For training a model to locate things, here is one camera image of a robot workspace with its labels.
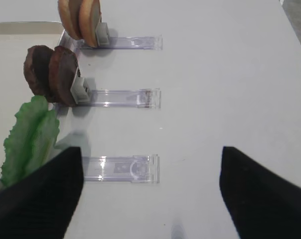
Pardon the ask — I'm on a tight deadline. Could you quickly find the inner brown meat patty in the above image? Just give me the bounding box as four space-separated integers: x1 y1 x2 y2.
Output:
23 45 54 101

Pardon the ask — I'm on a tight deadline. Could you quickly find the tan bread slice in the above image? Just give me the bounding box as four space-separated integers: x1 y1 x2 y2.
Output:
58 0 83 40
79 0 101 47

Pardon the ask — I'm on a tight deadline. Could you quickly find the brown meat patty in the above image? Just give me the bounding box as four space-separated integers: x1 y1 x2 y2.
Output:
47 46 81 108
23 45 54 101

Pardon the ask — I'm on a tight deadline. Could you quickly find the outer brown meat patty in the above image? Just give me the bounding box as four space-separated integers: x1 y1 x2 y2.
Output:
47 46 81 108

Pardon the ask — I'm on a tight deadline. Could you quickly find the clear holder under bread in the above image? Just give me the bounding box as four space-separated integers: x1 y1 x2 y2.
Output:
77 22 163 50

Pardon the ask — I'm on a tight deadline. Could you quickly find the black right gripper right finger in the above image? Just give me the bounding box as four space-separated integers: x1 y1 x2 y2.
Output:
219 146 301 239

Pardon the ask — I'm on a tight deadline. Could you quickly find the outer tan bread slice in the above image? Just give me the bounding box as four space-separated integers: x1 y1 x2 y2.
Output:
79 0 101 47

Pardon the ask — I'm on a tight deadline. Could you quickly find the inner tan bread slice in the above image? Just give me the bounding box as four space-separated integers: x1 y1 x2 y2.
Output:
58 0 83 40

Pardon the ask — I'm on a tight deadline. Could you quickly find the clear holder under lettuce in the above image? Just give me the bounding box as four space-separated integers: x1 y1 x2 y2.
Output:
82 154 160 183

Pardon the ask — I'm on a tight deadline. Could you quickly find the clear holder under patties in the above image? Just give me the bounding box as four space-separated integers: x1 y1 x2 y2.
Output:
70 77 161 109

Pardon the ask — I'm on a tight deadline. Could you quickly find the green lettuce leaf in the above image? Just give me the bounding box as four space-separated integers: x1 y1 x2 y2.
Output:
0 96 60 187

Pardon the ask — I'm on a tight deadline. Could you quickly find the silver metal tray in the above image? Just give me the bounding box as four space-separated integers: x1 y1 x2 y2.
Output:
0 21 64 176

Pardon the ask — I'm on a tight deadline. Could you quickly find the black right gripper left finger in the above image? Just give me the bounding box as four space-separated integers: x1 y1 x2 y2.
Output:
0 147 84 239

